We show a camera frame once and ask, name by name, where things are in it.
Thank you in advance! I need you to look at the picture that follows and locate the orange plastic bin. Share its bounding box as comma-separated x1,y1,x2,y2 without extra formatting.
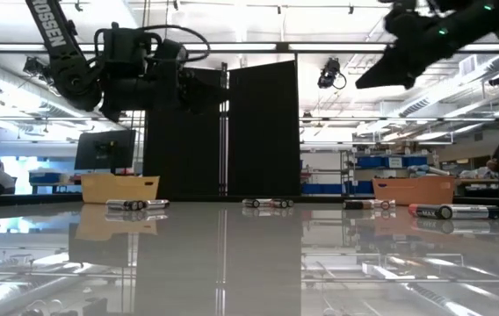
372,175,457,206

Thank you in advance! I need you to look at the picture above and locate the black mounted device with cables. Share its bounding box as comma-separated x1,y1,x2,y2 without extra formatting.
23,56,64,96

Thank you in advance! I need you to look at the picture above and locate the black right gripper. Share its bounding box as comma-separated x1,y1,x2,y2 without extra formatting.
354,4,446,91

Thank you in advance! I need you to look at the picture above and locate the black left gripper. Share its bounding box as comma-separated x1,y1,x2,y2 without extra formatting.
152,38,229,116

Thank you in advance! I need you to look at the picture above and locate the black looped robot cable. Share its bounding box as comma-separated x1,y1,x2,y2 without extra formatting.
93,24,212,62

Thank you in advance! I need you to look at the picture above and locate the blue storage bin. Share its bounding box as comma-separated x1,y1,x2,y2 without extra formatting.
357,156,386,169
300,183,374,196
402,156,429,168
28,171,64,185

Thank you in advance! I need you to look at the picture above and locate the black aluminium table frame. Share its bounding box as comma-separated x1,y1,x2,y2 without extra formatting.
0,192,499,211

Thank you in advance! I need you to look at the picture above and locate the black overhead camera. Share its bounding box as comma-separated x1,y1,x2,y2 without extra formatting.
317,56,348,91

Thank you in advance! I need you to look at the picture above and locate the yellow plastic bin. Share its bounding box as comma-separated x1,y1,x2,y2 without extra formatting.
81,173,161,205

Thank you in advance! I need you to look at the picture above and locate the black folding screen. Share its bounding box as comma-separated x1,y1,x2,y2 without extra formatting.
142,60,302,198

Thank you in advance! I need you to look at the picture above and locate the black computer monitor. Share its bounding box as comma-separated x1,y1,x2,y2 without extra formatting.
73,129,138,175

